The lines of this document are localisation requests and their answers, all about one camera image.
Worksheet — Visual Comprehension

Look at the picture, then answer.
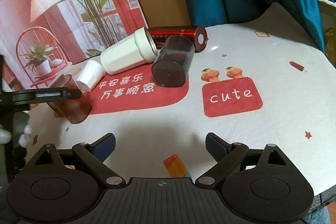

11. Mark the printed living room backdrop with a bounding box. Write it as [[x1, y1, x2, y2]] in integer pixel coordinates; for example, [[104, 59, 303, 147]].
[[1, 0, 147, 91]]

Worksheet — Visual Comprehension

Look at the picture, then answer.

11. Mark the small white paper cup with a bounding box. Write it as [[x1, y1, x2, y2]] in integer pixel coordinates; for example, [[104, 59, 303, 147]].
[[76, 60, 105, 92]]

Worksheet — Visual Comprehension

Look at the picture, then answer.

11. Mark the large white plastic cup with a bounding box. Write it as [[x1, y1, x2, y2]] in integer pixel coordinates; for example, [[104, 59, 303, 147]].
[[100, 27, 158, 75]]

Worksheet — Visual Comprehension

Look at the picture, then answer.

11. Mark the white patterned tablecloth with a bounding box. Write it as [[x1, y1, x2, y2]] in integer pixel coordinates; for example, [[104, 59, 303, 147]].
[[28, 4, 335, 193]]

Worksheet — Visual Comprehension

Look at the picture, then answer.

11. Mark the brown translucent plastic cup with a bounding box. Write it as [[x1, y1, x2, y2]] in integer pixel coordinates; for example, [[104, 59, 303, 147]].
[[48, 75, 92, 124]]

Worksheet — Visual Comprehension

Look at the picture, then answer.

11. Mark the red metallic cylinder bottle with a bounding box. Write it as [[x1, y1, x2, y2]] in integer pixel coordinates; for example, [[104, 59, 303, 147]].
[[147, 26, 208, 52]]

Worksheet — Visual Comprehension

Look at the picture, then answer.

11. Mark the white gloved hand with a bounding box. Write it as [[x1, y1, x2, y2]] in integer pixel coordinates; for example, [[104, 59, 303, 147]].
[[1, 111, 32, 148]]

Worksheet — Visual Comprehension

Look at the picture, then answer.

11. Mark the dark smoky plastic cup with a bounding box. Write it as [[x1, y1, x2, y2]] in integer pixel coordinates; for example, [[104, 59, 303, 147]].
[[151, 35, 195, 88]]

